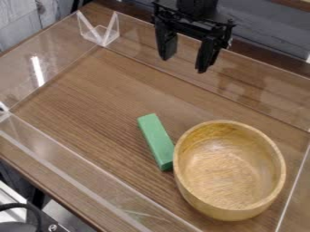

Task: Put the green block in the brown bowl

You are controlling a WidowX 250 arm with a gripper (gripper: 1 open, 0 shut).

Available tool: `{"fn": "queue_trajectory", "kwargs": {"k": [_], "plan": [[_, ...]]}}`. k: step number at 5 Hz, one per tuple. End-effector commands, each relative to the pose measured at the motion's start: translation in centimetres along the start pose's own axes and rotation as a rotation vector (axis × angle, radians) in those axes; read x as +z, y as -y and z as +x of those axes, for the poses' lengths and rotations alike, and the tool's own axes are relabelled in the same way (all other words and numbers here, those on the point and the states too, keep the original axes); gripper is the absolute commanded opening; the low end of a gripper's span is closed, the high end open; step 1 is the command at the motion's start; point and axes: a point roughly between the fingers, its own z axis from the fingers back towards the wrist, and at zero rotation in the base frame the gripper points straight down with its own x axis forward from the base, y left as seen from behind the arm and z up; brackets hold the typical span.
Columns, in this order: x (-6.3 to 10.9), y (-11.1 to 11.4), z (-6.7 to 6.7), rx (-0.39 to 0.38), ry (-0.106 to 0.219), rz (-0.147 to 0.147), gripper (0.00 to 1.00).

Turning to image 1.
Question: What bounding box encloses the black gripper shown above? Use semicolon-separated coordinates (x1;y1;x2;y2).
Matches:
152;0;235;73

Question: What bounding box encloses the green rectangular block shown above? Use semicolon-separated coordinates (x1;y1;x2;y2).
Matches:
136;113;175;171

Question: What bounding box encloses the brown wooden bowl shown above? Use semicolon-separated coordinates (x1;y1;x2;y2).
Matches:
174;120;287;221

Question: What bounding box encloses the clear acrylic corner bracket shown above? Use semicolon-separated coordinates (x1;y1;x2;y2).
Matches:
76;11;120;47

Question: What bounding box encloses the clear acrylic tray wall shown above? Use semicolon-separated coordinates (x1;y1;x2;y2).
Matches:
0;5;310;232

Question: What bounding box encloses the black cable bottom left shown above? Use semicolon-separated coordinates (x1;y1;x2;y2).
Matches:
0;202;44;232

